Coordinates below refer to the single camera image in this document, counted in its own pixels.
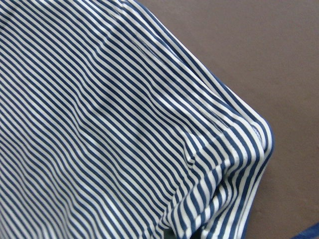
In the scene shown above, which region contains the blue white striped polo shirt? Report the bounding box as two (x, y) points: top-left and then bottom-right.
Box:
(0, 0), (273, 239)

